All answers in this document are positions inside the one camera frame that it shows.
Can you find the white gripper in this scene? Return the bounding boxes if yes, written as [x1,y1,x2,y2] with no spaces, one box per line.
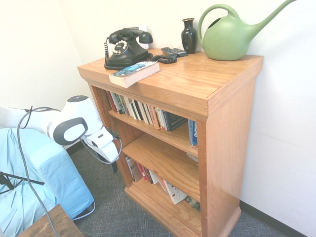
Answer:
[86,127,122,174]

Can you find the blue cover paperback book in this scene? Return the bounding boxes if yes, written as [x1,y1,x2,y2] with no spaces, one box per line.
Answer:
[108,60,161,89]

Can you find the gray cover book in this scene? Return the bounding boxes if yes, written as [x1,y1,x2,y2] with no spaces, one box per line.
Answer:
[125,156,144,184]

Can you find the thin red book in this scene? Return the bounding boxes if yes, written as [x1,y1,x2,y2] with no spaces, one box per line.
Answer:
[136,162,154,185]

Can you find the black spine book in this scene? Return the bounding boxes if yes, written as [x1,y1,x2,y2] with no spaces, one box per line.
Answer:
[133,99,144,121]

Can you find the white spine book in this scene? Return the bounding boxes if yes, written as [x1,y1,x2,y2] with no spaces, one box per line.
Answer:
[123,96,135,117]
[139,101,154,125]

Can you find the green spine book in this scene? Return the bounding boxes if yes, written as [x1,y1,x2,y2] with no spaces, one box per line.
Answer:
[116,93,125,115]

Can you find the orange spine book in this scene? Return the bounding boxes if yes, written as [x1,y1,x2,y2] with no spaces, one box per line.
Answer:
[151,106,161,130]

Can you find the light blue cloth cover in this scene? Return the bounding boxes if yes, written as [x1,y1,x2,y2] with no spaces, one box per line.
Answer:
[0,127,96,237]

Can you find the white book with figures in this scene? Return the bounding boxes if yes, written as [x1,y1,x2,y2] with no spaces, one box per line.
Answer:
[162,179,188,205]

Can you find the thick dark blue book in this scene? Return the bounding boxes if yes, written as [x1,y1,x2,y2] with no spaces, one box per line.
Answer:
[162,111,189,132]

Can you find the small paper cards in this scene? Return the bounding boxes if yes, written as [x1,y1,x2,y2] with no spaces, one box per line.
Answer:
[186,152,199,164]

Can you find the blue book white lettering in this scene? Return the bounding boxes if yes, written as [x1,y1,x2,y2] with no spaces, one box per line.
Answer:
[188,119,198,149]

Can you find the dark green magazine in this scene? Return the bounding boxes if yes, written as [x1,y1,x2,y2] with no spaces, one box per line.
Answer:
[183,195,201,213]

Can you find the dark wooden table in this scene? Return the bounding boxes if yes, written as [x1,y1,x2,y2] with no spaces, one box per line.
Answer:
[16,203,85,237]

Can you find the black tripod stand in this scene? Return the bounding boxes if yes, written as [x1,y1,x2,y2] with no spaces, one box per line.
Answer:
[0,171,46,196]

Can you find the black rotary telephone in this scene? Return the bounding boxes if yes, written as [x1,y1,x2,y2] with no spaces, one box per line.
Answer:
[105,28,154,68]
[103,37,179,71]

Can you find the wooden bookshelf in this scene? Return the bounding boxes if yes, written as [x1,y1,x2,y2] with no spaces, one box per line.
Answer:
[77,48,264,237]

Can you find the black remote control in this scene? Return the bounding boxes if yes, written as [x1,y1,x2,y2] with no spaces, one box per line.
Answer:
[170,48,188,58]
[160,46,179,56]

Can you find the black glossy vase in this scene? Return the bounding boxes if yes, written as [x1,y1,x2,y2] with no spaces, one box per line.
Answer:
[181,18,198,55]

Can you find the green plastic watering can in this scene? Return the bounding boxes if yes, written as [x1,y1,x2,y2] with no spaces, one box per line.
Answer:
[197,0,300,62]

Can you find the gray robot cable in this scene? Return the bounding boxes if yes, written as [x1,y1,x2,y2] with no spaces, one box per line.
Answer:
[16,106,123,237]

